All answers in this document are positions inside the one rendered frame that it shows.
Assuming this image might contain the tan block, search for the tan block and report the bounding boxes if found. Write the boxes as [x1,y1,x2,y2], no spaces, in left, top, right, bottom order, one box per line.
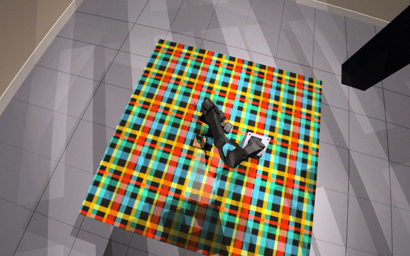
[193,135,206,149]

